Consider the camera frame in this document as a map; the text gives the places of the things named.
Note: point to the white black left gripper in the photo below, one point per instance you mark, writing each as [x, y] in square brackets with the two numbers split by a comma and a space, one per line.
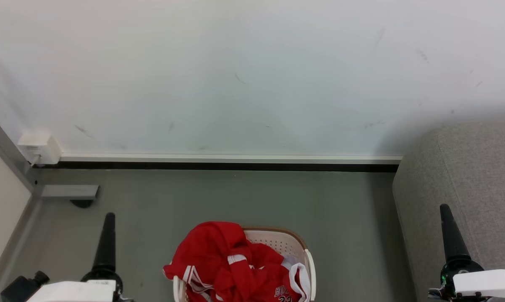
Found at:
[80, 291]

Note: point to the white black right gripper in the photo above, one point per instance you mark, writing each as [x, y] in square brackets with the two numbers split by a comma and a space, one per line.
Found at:
[483, 283]

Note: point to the grey fabric sofa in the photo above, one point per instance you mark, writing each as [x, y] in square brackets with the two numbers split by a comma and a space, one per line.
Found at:
[466, 184]

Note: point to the black round floor foot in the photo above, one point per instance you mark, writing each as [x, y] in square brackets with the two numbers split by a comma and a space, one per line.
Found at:
[82, 203]

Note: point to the beige partition panel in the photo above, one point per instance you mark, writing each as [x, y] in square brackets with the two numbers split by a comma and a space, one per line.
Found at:
[0, 209]

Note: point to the white perforated laundry basket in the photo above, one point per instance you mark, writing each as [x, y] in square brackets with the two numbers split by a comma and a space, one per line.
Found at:
[277, 241]

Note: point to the grey metal foot bracket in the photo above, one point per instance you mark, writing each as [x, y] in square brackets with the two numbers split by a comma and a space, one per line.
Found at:
[69, 192]

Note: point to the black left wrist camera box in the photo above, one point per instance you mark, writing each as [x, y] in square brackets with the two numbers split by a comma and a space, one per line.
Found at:
[22, 287]

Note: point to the white wall socket box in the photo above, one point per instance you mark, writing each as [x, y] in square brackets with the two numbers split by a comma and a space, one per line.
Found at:
[39, 147]

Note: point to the grey metal frame post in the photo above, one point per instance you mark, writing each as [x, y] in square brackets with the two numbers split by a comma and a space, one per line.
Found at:
[1, 144]

